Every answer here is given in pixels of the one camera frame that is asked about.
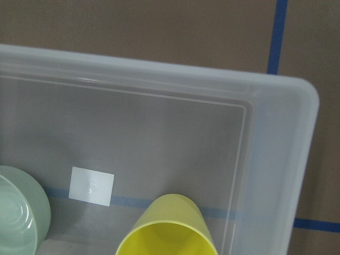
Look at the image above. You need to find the yellow plastic cup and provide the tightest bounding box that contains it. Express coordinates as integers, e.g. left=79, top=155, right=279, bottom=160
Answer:
left=116, top=194, right=218, bottom=254

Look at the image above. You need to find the pale green bowl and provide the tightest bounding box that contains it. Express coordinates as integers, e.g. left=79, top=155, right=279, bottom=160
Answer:
left=1, top=165, right=51, bottom=254

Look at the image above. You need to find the clear plastic storage box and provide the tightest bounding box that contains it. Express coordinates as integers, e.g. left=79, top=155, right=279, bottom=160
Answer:
left=1, top=45, right=319, bottom=254

